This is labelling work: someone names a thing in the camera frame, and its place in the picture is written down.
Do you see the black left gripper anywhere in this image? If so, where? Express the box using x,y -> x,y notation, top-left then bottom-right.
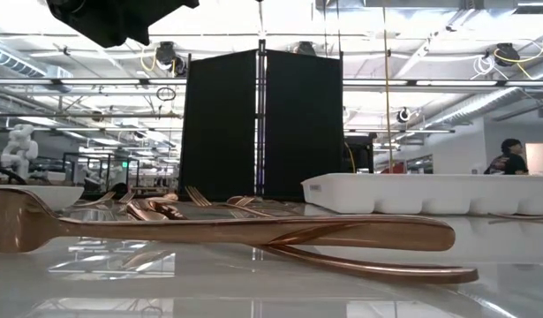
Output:
45,0 -> 200,49

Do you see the white plastic cutlery tray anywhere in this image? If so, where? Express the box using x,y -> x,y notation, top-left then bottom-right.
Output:
300,172 -> 543,217

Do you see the black folding partition screen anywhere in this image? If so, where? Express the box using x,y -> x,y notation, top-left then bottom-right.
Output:
177,38 -> 345,202

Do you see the white robot figure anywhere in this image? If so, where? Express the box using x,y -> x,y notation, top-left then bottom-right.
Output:
79,163 -> 105,186
0,123 -> 40,180

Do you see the white round plate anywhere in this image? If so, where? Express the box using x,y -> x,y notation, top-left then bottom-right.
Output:
0,184 -> 86,214

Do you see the black curved object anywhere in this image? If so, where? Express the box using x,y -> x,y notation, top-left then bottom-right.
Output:
0,163 -> 28,186

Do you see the black equipment cabinet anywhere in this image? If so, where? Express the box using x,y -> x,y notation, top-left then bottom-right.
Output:
343,133 -> 375,175

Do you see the person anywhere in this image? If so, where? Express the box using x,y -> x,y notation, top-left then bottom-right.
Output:
483,137 -> 530,177

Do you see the bright white panel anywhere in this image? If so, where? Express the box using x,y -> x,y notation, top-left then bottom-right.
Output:
524,141 -> 543,177

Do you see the hanging black cable loop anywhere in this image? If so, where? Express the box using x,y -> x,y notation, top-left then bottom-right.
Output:
155,86 -> 177,102

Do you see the silver ventilation duct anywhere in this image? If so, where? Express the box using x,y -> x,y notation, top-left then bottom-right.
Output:
0,42 -> 74,95
423,86 -> 543,130

